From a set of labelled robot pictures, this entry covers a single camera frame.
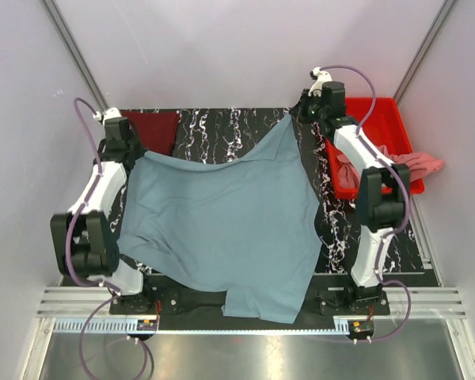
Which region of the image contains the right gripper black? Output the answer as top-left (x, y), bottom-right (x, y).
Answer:
top-left (289, 89), bottom-right (327, 124)

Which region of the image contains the blue-grey t-shirt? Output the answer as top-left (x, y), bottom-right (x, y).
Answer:
top-left (118, 116), bottom-right (321, 324)

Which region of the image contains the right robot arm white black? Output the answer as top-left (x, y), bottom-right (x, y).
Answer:
top-left (291, 81), bottom-right (410, 314)

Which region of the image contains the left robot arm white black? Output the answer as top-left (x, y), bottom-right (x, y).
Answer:
top-left (50, 116), bottom-right (155, 314)

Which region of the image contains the folded dark red t-shirt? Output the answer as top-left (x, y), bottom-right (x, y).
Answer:
top-left (121, 111), bottom-right (180, 156)

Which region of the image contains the red plastic bin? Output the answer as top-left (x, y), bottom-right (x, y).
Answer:
top-left (325, 97), bottom-right (424, 200)

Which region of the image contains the pink t-shirt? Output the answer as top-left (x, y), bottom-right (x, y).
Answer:
top-left (336, 145), bottom-right (445, 189)

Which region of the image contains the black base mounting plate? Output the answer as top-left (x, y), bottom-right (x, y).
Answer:
top-left (110, 273), bottom-right (390, 317)

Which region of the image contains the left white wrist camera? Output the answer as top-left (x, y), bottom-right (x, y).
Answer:
top-left (93, 107), bottom-right (122, 125)

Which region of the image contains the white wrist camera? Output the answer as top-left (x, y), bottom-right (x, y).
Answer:
top-left (308, 66), bottom-right (333, 97)
top-left (93, 107), bottom-right (122, 125)

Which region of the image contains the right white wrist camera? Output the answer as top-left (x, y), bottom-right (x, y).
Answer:
top-left (308, 66), bottom-right (333, 97)

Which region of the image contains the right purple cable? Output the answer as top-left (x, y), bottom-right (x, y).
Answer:
top-left (304, 65), bottom-right (412, 344)

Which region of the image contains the purple cable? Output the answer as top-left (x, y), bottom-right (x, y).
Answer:
top-left (65, 97), bottom-right (155, 380)
top-left (304, 65), bottom-right (412, 344)

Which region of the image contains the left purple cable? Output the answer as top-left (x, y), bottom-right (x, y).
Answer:
top-left (65, 97), bottom-right (155, 380)

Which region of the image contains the left aluminium corner post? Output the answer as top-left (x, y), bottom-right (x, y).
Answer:
top-left (40, 0), bottom-right (108, 111)

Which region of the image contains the aluminium corner post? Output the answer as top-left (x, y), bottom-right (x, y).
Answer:
top-left (393, 0), bottom-right (459, 105)
top-left (40, 0), bottom-right (108, 111)

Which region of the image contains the aluminium frame rail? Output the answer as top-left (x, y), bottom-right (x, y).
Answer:
top-left (36, 287), bottom-right (466, 320)

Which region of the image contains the right aluminium corner post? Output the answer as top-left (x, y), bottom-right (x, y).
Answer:
top-left (393, 0), bottom-right (459, 105)

